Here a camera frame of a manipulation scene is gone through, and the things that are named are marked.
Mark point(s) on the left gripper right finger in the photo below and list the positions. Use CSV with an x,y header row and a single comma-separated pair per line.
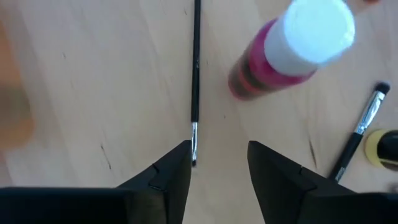
x,y
280,186

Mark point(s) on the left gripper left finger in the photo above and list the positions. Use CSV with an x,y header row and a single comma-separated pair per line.
x,y
174,180

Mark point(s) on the yellow paint bottle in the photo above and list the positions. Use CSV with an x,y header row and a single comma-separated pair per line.
x,y
384,149

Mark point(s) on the black paint brush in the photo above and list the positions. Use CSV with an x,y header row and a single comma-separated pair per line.
x,y
368,115
196,62

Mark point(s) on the magenta paint bottle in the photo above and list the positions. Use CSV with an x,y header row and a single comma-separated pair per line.
x,y
264,68

